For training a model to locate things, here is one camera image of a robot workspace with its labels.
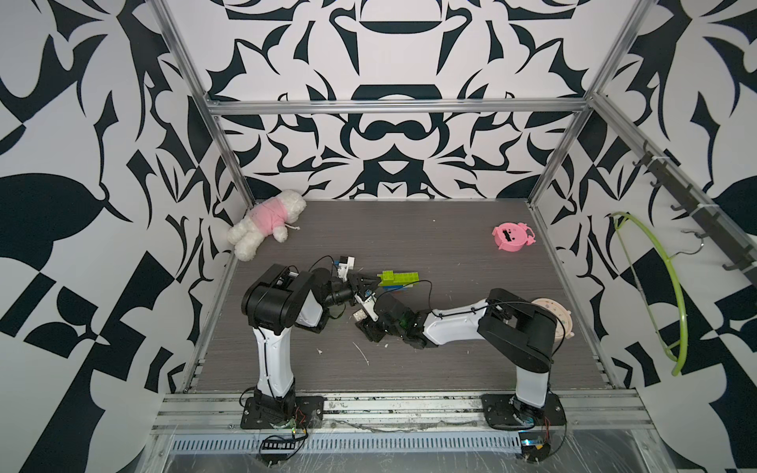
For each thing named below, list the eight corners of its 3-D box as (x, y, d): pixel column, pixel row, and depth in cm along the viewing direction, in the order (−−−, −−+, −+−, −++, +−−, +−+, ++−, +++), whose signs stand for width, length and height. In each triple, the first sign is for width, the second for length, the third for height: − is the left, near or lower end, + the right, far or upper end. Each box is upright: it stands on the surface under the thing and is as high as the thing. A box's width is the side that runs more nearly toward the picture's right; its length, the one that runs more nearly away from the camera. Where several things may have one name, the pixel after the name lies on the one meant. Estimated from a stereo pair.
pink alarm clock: (497, 252, 108) (501, 244, 105) (490, 229, 115) (493, 222, 111) (533, 252, 108) (538, 244, 105) (524, 229, 115) (529, 222, 111)
